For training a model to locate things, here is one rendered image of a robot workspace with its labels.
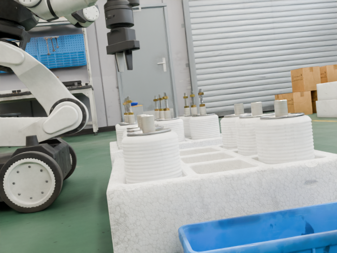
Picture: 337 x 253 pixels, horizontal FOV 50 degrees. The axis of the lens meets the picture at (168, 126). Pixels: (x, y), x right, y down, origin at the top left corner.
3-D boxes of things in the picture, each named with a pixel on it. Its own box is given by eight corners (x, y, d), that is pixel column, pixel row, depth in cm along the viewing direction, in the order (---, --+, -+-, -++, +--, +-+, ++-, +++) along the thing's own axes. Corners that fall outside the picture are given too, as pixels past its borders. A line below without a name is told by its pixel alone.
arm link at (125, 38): (98, 53, 112) (94, 15, 112) (119, 55, 120) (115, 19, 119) (128, 46, 105) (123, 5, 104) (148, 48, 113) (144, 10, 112)
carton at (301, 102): (312, 114, 457) (310, 90, 456) (295, 116, 454) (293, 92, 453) (301, 114, 487) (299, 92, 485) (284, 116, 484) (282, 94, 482)
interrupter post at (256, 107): (254, 118, 73) (252, 102, 73) (249, 118, 76) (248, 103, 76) (265, 117, 74) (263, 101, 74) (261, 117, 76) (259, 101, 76)
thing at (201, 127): (191, 173, 116) (184, 118, 115) (199, 167, 124) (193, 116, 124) (219, 172, 112) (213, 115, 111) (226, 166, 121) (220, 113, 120)
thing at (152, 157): (134, 253, 56) (120, 139, 55) (133, 232, 66) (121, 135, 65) (193, 243, 57) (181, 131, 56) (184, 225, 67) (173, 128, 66)
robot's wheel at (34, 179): (1, 218, 115) (-8, 156, 114) (5, 213, 120) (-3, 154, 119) (64, 208, 118) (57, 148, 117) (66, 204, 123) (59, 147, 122)
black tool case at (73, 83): (54, 91, 573) (53, 85, 573) (80, 88, 585) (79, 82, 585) (54, 89, 541) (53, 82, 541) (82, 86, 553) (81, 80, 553)
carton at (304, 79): (321, 89, 459) (319, 66, 457) (304, 91, 454) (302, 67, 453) (308, 91, 488) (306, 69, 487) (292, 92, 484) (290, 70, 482)
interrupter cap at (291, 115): (270, 122, 59) (269, 117, 59) (254, 120, 66) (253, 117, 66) (313, 116, 60) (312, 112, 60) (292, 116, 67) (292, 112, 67)
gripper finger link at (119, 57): (125, 72, 115) (123, 52, 114) (118, 71, 112) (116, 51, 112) (121, 72, 116) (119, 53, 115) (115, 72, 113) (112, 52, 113)
